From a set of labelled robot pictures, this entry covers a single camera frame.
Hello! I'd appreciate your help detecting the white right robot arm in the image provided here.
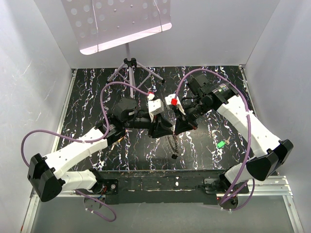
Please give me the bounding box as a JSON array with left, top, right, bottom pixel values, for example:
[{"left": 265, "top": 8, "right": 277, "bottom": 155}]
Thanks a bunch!
[{"left": 165, "top": 75, "right": 294, "bottom": 193}]

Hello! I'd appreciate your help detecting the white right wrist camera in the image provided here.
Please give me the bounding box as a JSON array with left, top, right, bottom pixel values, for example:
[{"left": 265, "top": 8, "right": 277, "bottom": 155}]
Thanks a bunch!
[{"left": 165, "top": 94, "right": 185, "bottom": 115}]

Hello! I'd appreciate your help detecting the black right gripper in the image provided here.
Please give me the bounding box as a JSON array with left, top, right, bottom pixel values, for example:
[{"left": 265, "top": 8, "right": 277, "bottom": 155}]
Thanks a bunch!
[{"left": 173, "top": 98, "right": 212, "bottom": 135}]

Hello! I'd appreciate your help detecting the yellow tagged key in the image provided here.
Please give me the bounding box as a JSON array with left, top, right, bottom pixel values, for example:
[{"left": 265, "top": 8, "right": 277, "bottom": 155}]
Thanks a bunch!
[{"left": 111, "top": 137, "right": 124, "bottom": 150}]

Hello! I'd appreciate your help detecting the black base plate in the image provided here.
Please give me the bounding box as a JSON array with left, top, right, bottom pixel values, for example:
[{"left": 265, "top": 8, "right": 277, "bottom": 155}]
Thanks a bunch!
[{"left": 92, "top": 169, "right": 229, "bottom": 205}]

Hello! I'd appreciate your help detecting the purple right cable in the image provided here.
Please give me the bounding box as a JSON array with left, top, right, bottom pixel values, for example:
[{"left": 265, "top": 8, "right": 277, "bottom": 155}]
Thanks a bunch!
[{"left": 175, "top": 68, "right": 256, "bottom": 211}]

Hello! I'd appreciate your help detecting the perforated music stand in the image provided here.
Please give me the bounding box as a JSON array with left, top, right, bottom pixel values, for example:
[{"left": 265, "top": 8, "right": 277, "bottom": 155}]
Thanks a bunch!
[{"left": 60, "top": 0, "right": 173, "bottom": 98}]

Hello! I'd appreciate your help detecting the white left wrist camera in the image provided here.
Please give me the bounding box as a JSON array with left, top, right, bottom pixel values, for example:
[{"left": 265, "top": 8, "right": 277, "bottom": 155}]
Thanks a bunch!
[{"left": 148, "top": 99, "right": 164, "bottom": 121}]

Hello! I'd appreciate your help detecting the aluminium frame rail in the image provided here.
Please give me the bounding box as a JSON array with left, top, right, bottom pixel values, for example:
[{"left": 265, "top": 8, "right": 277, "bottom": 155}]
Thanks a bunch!
[{"left": 216, "top": 176, "right": 294, "bottom": 197}]

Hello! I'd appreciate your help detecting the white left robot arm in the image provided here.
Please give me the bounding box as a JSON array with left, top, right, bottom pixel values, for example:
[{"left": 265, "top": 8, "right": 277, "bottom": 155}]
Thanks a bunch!
[{"left": 27, "top": 98, "right": 173, "bottom": 202}]

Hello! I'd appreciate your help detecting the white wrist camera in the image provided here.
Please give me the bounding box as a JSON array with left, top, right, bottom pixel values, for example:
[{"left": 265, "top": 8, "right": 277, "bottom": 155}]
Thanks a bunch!
[
  {"left": 148, "top": 99, "right": 164, "bottom": 121},
  {"left": 165, "top": 94, "right": 185, "bottom": 115}
]

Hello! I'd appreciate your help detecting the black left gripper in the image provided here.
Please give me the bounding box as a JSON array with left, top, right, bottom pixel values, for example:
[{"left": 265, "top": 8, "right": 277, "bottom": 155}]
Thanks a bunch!
[{"left": 123, "top": 113, "right": 173, "bottom": 138}]

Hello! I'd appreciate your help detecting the green tagged key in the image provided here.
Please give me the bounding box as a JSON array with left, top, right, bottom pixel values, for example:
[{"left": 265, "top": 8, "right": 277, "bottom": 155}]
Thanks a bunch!
[{"left": 216, "top": 136, "right": 231, "bottom": 149}]

